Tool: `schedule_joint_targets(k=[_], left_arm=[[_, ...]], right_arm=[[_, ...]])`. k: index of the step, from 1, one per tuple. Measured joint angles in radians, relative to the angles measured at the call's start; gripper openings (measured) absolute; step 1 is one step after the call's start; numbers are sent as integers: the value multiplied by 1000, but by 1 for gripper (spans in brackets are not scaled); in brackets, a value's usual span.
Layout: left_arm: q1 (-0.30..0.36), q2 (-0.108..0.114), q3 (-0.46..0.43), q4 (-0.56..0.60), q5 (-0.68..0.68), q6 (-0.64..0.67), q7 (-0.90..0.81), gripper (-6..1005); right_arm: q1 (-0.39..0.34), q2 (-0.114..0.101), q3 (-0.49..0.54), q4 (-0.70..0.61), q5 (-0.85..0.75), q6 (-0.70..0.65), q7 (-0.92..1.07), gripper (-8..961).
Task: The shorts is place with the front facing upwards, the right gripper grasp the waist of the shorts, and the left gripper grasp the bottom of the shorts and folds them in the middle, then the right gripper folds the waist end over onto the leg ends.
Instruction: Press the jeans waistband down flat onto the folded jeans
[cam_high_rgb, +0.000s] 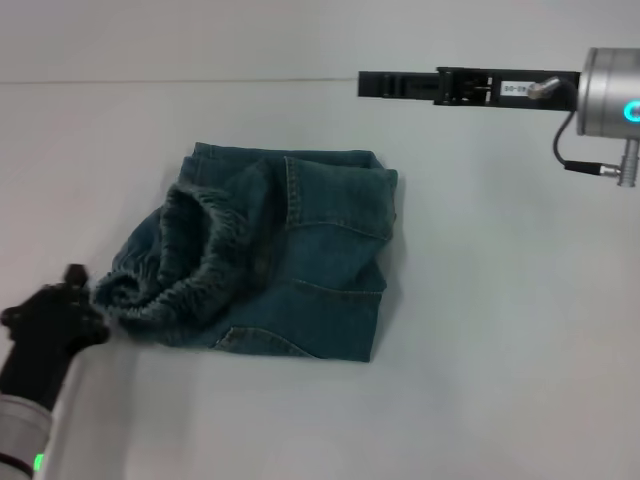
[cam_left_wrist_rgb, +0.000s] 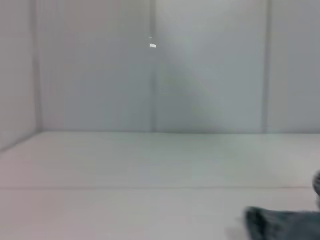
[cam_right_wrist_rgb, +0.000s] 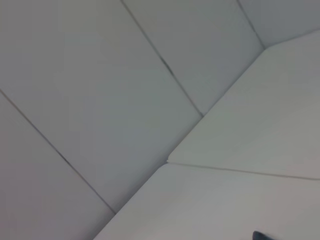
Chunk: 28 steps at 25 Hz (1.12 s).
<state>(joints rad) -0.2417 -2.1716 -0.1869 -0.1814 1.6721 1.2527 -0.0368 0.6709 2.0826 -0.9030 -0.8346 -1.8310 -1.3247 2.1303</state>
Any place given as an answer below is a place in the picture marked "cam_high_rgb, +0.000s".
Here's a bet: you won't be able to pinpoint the blue denim shorts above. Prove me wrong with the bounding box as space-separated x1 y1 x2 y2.
88 140 400 365

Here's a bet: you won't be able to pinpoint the right arm cable with plug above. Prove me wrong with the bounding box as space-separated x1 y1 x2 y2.
524 74 640 190

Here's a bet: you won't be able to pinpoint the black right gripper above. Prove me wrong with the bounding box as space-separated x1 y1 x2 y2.
357 65 582 109

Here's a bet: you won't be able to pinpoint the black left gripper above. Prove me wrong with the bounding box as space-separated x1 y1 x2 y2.
0 263 112 402

